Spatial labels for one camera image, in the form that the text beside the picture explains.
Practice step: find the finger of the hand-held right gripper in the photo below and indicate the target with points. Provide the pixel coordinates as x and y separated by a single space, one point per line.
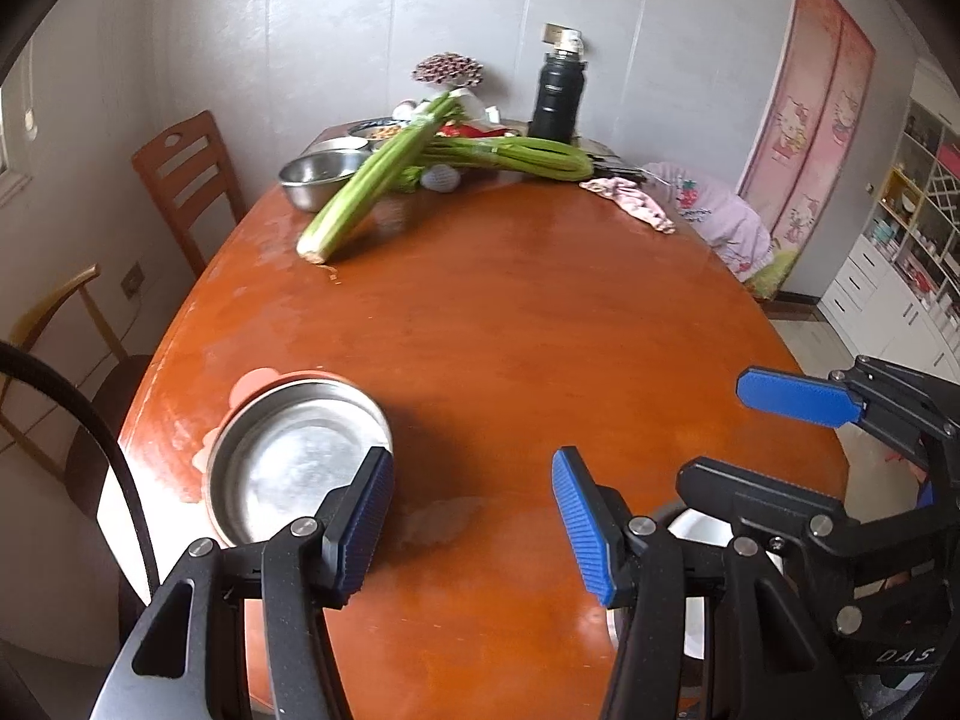
750 491
795 396

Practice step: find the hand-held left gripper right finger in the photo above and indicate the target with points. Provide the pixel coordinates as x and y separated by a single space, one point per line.
585 525

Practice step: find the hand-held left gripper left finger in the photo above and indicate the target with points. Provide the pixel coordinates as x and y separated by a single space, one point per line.
367 525

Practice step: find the shallow round steel plate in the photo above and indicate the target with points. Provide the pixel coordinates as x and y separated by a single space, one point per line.
285 465

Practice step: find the orange plate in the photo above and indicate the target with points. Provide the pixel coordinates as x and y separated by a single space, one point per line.
251 384

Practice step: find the white cabinet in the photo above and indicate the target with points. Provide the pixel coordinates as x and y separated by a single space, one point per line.
877 292

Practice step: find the pink strawberry print cloth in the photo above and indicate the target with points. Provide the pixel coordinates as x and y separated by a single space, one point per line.
720 217

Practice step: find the pink cartoon door curtain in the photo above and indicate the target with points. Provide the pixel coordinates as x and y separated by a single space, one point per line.
810 127

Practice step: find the long celery bunch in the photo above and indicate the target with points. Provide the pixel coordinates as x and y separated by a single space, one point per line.
360 195

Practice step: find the white foam net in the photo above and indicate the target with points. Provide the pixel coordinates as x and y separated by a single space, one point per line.
439 180

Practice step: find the small steel bowl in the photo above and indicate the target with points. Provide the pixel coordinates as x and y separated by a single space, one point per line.
315 172

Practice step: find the wrapped celery bunch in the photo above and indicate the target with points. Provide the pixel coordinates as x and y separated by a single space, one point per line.
525 157

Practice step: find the light wooden armchair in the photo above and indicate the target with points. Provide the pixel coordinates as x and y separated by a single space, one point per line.
67 292

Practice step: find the black thermos bottle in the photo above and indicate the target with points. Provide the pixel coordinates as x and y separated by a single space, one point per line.
555 101

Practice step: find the dish of cooked food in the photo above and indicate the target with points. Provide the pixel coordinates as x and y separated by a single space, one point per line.
379 131

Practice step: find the brown wooden chair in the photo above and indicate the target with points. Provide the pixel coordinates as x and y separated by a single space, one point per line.
187 165

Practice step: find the red packet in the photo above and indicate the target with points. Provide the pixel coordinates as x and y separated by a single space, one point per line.
472 131

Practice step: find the window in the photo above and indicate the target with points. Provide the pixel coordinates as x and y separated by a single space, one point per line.
11 172

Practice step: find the low wall outlet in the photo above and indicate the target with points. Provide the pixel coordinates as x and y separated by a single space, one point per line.
133 281

